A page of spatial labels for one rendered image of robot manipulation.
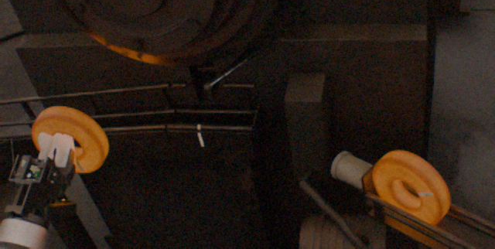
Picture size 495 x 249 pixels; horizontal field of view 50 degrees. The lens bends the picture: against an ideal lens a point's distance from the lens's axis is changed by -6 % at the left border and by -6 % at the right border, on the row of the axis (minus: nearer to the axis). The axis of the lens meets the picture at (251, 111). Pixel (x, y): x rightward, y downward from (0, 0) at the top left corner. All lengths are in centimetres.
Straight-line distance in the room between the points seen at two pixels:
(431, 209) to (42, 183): 68
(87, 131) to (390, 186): 57
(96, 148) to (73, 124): 7
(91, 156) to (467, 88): 168
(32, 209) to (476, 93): 182
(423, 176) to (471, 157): 113
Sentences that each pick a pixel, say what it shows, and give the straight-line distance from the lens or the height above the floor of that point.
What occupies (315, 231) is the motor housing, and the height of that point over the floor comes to 53.
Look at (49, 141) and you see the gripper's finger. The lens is 110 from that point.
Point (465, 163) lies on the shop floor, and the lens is 207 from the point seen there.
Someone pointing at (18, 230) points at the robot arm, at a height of 84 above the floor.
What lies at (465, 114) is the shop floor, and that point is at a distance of 226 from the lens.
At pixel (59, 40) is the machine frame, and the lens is 137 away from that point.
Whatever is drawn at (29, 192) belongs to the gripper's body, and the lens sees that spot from 100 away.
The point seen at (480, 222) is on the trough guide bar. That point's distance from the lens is 103.
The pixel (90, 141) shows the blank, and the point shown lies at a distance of 108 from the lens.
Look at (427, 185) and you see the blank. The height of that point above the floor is 76.
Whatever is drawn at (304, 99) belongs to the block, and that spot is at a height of 80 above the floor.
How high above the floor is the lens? 150
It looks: 40 degrees down
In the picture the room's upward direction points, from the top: 12 degrees counter-clockwise
